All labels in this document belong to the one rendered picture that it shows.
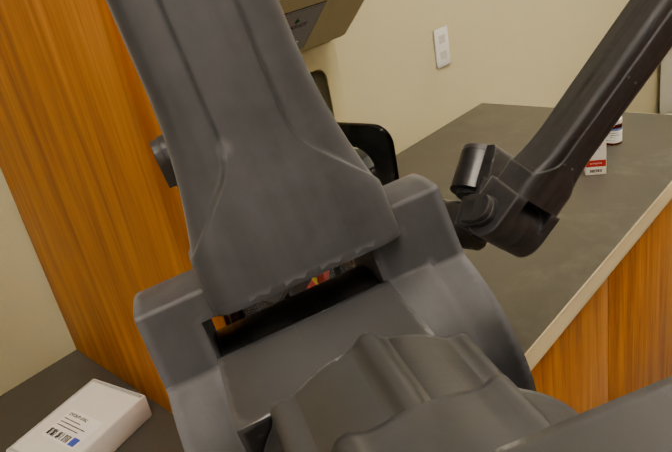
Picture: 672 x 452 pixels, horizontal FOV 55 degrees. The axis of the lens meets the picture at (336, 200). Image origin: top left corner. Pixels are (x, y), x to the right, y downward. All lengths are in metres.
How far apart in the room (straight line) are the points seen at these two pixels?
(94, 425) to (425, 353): 0.90
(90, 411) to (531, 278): 0.75
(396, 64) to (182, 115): 1.66
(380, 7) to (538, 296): 0.94
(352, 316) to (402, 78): 1.69
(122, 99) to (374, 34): 1.13
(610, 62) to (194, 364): 0.60
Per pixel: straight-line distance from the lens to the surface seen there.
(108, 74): 0.72
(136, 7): 0.19
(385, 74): 1.79
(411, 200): 0.20
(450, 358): 0.16
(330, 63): 1.00
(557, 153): 0.71
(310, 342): 0.18
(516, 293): 1.15
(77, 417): 1.06
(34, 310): 1.28
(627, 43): 0.73
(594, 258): 1.24
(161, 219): 0.75
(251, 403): 0.17
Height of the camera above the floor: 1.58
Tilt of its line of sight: 24 degrees down
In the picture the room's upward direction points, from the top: 11 degrees counter-clockwise
